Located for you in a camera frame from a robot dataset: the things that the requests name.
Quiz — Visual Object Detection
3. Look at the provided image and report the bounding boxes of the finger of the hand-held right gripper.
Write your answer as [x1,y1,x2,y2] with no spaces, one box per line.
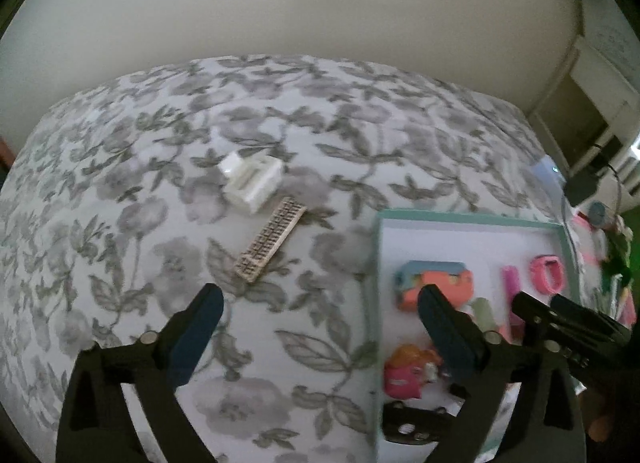
[510,291,571,344]
[550,294,632,344]

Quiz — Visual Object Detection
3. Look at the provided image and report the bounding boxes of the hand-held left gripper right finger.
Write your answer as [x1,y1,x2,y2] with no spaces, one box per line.
[417,284,588,463]

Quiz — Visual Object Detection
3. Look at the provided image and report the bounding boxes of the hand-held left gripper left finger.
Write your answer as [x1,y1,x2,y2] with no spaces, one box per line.
[55,284,225,463]

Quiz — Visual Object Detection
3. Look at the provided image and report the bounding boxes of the pink watch strap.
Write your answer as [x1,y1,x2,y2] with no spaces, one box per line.
[527,254,566,299]

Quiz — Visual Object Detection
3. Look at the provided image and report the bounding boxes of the green highlighter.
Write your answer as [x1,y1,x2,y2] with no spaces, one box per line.
[472,297,497,334]

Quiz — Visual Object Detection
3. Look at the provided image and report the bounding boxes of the magenta pen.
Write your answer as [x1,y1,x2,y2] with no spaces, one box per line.
[501,265,523,316]

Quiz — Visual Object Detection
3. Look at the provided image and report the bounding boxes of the small pink doll toy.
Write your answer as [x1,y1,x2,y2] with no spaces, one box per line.
[384,345,443,400]

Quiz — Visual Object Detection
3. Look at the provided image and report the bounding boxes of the orange and blue toy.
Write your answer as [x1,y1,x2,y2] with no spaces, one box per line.
[394,260,474,314]

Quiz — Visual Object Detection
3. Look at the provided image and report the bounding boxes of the black toy car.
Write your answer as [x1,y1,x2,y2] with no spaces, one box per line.
[382,400,466,446]

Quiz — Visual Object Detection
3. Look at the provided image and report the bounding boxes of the teal rimmed white tray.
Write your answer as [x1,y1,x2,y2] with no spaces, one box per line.
[370,209,583,463]

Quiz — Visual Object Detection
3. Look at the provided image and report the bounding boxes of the metal harmonica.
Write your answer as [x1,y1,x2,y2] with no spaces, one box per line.
[234,197,307,285]

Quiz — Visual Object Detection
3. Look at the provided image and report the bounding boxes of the person's right hand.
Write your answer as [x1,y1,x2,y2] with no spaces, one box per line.
[587,413,618,444]

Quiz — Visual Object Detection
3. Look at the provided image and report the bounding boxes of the pile of colourful toys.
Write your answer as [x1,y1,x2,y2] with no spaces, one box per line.
[600,213,638,324]

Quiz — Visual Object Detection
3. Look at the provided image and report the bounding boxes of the pink edged white mat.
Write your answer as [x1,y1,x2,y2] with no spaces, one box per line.
[570,213,601,269]

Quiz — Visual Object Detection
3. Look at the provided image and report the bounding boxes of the black power adapter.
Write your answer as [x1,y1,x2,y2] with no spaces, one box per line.
[565,175,601,206]

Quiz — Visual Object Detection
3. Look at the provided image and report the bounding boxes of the white power strip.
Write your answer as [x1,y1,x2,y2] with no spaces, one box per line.
[527,155,568,198]

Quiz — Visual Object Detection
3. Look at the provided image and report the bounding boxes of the white ribbed plug adapter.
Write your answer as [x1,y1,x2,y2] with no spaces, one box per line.
[219,152,282,214]

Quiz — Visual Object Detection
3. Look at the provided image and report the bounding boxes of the white shelf stand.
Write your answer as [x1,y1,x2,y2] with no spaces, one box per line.
[530,35,640,168]

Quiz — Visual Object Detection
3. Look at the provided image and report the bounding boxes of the white box with round print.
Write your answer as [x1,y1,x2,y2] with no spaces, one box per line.
[580,0,640,74]

